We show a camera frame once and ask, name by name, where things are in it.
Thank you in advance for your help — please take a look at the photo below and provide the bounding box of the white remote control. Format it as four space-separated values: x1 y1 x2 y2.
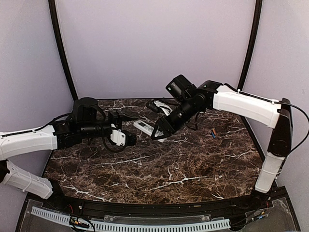
133 120 167 143

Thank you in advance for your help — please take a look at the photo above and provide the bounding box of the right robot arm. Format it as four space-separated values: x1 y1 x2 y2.
151 74 293 210

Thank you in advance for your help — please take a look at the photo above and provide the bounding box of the right black frame post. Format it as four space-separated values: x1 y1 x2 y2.
237 0 263 90

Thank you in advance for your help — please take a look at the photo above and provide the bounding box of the black front rail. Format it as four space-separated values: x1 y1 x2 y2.
45 193 271 218

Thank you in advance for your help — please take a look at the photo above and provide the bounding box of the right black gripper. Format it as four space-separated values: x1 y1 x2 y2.
151 97 202 140

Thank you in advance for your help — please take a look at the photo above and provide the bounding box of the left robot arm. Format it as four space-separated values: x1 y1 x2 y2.
0 97 136 211

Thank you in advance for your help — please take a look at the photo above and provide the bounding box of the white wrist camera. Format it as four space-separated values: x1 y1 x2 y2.
146 100 172 116
110 129 137 146

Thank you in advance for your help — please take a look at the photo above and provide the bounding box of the left black frame post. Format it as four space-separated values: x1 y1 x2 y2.
48 0 78 101

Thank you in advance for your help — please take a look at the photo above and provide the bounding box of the black frame post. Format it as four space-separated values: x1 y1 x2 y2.
48 0 78 101
237 0 263 90

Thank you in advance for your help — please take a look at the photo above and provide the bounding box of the white slotted cable duct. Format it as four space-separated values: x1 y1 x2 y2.
30 206 230 232

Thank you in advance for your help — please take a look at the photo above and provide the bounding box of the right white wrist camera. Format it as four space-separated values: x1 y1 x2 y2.
146 100 172 116

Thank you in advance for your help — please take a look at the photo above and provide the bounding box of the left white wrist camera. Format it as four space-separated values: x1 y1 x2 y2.
110 129 137 146

